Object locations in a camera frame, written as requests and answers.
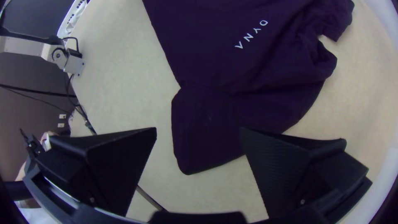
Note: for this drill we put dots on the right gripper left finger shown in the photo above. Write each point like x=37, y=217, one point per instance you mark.
x=102, y=165

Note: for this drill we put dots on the black t-shirt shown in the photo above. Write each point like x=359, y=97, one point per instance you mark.
x=236, y=81

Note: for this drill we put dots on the white laundry basket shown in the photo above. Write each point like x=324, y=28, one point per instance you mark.
x=71, y=19

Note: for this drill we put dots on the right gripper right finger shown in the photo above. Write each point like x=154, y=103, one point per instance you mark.
x=295, y=168

